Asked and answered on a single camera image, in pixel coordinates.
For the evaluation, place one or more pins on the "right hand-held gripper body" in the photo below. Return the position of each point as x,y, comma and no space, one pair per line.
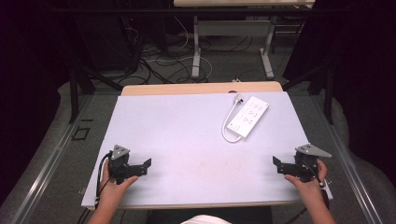
306,165

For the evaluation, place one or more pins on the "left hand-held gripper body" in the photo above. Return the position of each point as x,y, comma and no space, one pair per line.
119,160

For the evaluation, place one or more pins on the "person's right hand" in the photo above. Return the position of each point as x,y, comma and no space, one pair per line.
308,189

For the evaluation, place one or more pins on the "person's left hand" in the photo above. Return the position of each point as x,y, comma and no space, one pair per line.
113,191

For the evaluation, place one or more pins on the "white table mat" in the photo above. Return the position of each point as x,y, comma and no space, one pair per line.
193,146

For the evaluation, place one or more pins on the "white power strip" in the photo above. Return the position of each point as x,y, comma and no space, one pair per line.
248,116

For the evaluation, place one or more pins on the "white power plug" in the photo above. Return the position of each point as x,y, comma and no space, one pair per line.
238,98

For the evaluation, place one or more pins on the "black metal stand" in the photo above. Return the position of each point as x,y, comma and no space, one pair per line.
327,90
74,90

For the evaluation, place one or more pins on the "person's white shirt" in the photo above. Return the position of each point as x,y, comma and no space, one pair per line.
206,220

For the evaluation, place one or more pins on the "black curtain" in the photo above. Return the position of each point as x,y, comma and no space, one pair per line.
358,77
28,87

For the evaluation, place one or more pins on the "black computer case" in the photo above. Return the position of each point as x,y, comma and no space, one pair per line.
107,40

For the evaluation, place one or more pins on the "white desk with metal legs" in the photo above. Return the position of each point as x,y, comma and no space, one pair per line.
236,28

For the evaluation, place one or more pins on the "aluminium floor rail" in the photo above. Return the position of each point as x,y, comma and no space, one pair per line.
351,165
46,169

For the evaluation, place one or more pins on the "black floor socket frame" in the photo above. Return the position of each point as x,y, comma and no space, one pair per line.
81,133

